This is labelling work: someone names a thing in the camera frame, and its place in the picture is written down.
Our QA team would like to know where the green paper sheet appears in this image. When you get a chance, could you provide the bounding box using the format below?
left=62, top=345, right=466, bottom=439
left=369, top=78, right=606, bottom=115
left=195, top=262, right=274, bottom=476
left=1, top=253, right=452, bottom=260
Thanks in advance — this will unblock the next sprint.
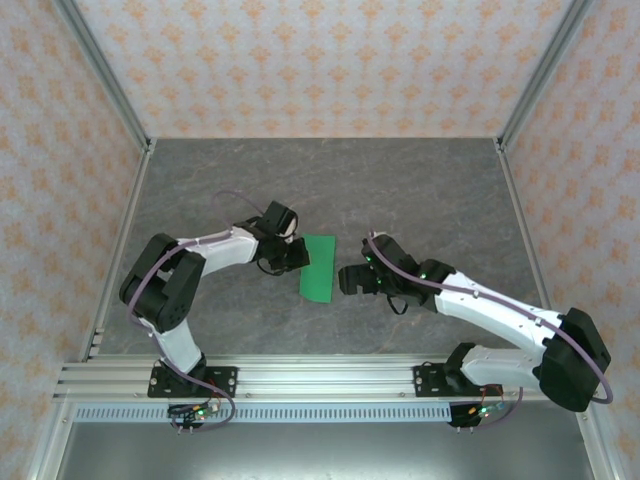
left=298, top=233, right=338, bottom=305

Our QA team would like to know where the grey metal sheet panel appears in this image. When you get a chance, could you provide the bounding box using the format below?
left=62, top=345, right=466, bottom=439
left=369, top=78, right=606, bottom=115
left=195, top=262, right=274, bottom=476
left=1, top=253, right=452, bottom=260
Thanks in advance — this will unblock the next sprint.
left=52, top=422, right=594, bottom=480

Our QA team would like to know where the small control board with LED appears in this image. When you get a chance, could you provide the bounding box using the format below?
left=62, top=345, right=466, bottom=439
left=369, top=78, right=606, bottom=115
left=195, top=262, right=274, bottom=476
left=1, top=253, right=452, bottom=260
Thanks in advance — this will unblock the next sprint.
left=467, top=399, right=507, bottom=420
left=167, top=399, right=222, bottom=420

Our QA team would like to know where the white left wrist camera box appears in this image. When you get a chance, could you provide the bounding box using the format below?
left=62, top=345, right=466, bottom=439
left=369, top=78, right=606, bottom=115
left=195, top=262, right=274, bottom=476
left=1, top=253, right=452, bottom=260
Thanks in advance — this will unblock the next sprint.
left=277, top=213, right=300, bottom=245

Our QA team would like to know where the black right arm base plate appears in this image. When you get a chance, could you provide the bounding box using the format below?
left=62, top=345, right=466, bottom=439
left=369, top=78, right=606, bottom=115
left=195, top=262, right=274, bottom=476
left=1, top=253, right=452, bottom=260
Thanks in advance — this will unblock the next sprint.
left=412, top=364, right=504, bottom=399

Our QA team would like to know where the aluminium mounting rail beam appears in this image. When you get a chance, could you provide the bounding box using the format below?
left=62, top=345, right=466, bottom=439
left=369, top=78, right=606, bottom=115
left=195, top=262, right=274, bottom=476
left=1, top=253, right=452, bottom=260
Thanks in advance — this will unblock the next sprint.
left=52, top=354, right=600, bottom=401

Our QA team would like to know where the aluminium table side rail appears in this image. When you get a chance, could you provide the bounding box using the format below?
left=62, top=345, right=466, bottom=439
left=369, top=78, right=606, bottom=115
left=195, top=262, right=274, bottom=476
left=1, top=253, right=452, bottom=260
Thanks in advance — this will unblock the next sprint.
left=494, top=139, right=570, bottom=362
left=79, top=139, right=157, bottom=362

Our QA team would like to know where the grey slotted cable duct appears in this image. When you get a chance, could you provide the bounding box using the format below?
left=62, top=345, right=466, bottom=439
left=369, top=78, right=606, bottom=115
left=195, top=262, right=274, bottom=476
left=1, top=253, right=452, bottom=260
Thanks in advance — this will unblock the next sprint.
left=73, top=404, right=454, bottom=424

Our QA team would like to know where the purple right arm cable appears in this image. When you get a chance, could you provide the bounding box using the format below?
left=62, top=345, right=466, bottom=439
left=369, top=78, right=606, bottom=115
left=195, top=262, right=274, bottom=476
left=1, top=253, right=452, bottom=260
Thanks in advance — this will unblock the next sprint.
left=367, top=230, right=614, bottom=431

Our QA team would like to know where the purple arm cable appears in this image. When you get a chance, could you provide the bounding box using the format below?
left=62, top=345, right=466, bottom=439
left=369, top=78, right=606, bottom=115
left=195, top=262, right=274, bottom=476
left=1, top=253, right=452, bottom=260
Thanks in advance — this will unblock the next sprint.
left=127, top=189, right=266, bottom=434
left=367, top=230, right=614, bottom=431

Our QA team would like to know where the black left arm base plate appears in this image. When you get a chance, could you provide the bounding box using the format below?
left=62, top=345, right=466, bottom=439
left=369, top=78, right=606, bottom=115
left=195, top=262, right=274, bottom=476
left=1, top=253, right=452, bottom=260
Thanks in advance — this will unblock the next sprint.
left=147, top=366, right=239, bottom=399

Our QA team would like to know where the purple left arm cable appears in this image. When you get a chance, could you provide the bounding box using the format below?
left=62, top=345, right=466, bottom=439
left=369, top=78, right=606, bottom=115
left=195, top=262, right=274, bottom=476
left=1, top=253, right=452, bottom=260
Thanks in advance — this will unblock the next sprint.
left=127, top=189, right=266, bottom=434

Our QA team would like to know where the aluminium frame post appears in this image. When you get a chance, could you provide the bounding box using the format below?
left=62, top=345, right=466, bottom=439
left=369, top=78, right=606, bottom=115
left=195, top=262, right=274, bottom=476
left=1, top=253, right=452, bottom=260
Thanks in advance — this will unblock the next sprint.
left=493, top=0, right=597, bottom=154
left=52, top=0, right=156, bottom=156

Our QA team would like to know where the aluminium frame leg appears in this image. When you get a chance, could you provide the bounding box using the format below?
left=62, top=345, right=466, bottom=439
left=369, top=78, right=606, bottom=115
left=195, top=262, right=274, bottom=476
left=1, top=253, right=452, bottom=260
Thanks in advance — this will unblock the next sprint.
left=572, top=399, right=616, bottom=480
left=27, top=399, right=76, bottom=480

